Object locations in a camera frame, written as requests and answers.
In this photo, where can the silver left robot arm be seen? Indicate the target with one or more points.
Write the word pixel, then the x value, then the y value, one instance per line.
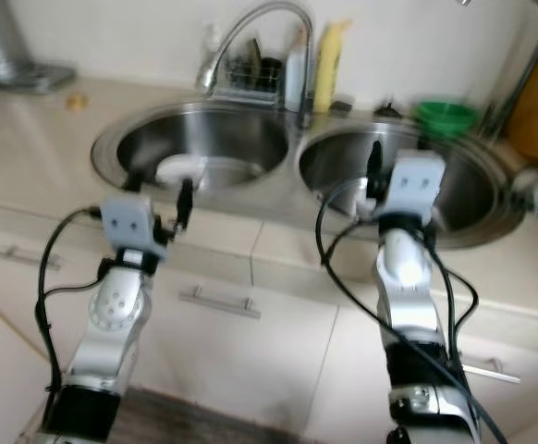
pixel 112 314

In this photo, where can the white kitchen cabinet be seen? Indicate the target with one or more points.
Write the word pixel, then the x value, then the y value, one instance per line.
pixel 260 370

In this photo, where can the white dish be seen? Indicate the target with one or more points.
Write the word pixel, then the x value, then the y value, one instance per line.
pixel 188 170

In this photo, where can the green plastic bowl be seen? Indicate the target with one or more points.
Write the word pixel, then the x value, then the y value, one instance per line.
pixel 447 116

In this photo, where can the black sink stopper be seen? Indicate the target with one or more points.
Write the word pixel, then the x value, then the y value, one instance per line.
pixel 385 108

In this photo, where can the small black object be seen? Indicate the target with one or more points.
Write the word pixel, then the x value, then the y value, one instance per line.
pixel 339 105

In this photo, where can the stainless steel double sink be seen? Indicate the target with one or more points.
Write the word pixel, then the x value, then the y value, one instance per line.
pixel 241 139

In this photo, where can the small gold cap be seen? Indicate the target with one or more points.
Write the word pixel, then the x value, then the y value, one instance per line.
pixel 77 102

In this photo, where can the yellow bottle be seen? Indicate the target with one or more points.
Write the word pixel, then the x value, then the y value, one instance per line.
pixel 329 63

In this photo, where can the plain white bottle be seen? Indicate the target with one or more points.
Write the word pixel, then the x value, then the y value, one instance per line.
pixel 297 79

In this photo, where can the clear soap bottle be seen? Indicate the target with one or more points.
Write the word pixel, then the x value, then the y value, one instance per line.
pixel 209 51

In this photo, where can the silver appliance stand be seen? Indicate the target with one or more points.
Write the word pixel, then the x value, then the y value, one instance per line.
pixel 15 42

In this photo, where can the chrome faucet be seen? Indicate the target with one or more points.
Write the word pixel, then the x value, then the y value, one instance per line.
pixel 274 9

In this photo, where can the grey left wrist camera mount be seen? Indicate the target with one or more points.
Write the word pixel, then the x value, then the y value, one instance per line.
pixel 128 222

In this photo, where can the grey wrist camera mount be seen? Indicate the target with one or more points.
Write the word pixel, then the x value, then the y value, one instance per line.
pixel 415 185
pixel 128 222

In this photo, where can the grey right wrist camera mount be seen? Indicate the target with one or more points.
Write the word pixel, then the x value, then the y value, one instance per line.
pixel 415 185

